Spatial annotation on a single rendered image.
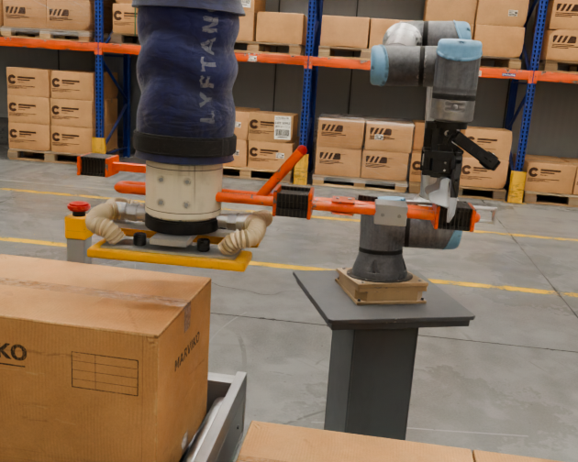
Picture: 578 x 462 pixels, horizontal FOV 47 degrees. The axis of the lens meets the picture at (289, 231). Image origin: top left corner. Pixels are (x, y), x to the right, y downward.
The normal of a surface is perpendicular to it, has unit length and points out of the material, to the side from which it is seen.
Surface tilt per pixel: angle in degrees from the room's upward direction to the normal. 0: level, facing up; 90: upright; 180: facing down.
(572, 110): 90
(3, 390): 90
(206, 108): 77
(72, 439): 90
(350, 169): 90
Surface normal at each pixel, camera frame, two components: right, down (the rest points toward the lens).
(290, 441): 0.07, -0.97
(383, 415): 0.22, 0.25
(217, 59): 0.64, -0.12
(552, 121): -0.12, 0.23
